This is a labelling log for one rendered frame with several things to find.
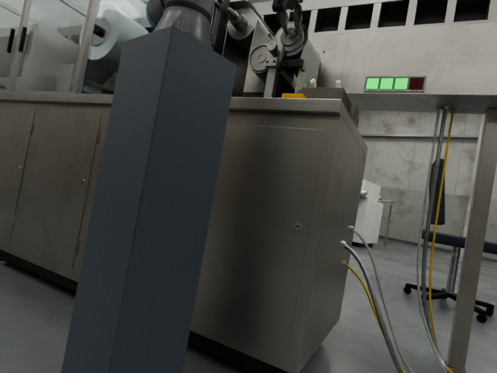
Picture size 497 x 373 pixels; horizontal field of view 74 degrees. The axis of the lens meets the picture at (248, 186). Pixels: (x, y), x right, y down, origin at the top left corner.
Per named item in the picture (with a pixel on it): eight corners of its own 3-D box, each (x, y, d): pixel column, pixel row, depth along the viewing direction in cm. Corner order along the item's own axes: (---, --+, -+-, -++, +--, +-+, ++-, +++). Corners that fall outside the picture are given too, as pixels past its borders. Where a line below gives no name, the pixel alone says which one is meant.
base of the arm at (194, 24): (175, 32, 70) (183, -13, 70) (137, 44, 80) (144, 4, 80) (223, 62, 82) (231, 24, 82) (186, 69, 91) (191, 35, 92)
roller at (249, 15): (225, 40, 150) (231, 10, 150) (249, 64, 172) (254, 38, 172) (252, 38, 143) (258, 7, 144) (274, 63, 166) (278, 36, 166)
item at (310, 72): (294, 93, 132) (302, 48, 132) (310, 111, 153) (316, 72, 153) (296, 93, 132) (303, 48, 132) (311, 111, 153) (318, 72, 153)
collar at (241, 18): (227, 24, 143) (230, 9, 143) (234, 31, 148) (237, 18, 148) (240, 23, 140) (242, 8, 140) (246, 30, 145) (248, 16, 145)
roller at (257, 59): (245, 70, 142) (251, 44, 142) (268, 92, 165) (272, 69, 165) (271, 70, 137) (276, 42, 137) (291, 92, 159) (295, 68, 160)
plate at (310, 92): (299, 102, 126) (301, 86, 126) (323, 129, 162) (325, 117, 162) (340, 103, 119) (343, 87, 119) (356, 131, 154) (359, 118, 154)
